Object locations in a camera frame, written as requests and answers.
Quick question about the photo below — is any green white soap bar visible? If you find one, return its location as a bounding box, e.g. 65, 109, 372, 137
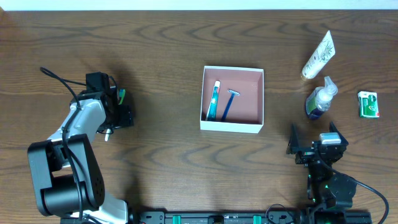
358, 91, 380, 119

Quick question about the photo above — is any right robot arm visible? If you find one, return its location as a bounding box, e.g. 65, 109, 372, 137
286, 123, 356, 223

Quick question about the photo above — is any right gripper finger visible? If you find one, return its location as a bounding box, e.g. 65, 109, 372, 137
329, 121, 348, 145
286, 124, 300, 154

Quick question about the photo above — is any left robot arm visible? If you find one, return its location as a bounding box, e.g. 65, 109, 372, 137
27, 86, 132, 223

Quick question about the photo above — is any white box pink interior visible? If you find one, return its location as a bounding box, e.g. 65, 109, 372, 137
200, 65, 264, 134

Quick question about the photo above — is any clear foam pump bottle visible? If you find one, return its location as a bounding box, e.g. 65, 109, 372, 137
305, 76, 338, 120

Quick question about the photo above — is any white bamboo print lotion tube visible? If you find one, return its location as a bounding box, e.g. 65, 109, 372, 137
301, 31, 336, 80

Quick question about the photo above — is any green toothpaste tube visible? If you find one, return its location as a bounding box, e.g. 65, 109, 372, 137
205, 80, 221, 121

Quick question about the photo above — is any green white toothbrush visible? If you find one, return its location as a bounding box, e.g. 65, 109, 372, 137
104, 89, 126, 142

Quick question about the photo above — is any blue disposable razor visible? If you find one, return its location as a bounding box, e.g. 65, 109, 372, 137
221, 89, 240, 122

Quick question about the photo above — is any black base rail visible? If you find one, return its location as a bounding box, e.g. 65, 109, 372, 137
60, 208, 373, 224

